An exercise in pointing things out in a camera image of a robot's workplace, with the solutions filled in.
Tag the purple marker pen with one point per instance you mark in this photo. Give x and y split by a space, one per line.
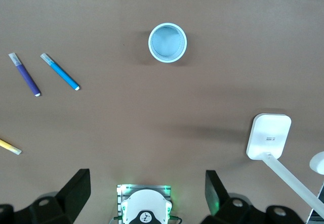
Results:
25 76

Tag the white desk lamp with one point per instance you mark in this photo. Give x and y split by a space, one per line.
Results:
268 133

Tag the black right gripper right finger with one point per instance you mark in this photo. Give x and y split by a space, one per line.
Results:
222 208

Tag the translucent blue plastic cup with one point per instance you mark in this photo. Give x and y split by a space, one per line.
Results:
167 43

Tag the blue marker pen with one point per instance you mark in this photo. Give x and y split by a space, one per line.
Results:
62 73

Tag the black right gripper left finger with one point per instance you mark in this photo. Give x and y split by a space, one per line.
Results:
63 206

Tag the yellow marker pen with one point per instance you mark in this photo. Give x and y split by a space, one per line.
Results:
7 146

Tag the white round object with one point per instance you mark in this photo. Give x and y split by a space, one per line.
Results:
318 162

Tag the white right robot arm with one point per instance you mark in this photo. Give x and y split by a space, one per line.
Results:
145 201

